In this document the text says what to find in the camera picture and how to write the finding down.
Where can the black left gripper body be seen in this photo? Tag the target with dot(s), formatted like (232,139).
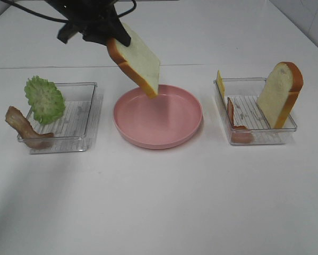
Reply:
(82,17)

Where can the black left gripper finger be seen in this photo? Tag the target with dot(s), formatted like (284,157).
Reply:
(96,38)
(114,29)

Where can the bread slice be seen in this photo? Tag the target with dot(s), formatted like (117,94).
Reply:
(137,61)
(280,93)

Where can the green lettuce leaf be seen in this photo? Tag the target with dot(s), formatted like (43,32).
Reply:
(45,99)

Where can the brown bacon strip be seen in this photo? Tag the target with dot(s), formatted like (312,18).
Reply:
(18,122)

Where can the yellow cheese slice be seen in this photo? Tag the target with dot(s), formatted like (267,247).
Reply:
(220,84)

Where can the red bacon strip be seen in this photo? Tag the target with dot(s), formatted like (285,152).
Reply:
(237,134)

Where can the clear left plastic tray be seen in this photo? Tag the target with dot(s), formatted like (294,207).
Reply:
(76,130)

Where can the clear plastic tray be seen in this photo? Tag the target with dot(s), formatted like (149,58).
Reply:
(76,130)
(244,92)

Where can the pink round plate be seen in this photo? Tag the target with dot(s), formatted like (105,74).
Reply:
(166,121)

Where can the clear right plastic tray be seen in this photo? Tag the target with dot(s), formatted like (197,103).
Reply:
(244,92)

